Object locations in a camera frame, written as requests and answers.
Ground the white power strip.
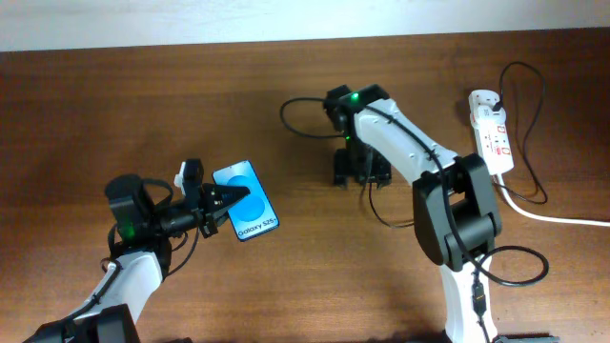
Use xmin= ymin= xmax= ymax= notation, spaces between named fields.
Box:
xmin=468 ymin=90 xmax=514 ymax=175

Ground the blue Galaxy smartphone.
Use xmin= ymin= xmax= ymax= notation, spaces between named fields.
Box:
xmin=212 ymin=160 xmax=280 ymax=242

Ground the white power strip cord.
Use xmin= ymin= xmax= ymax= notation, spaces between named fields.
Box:
xmin=493 ymin=171 xmax=610 ymax=228

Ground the black charger cable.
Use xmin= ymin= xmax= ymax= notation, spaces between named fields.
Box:
xmin=366 ymin=61 xmax=549 ymax=229

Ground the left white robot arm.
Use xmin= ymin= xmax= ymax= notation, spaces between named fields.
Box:
xmin=29 ymin=173 xmax=250 ymax=342

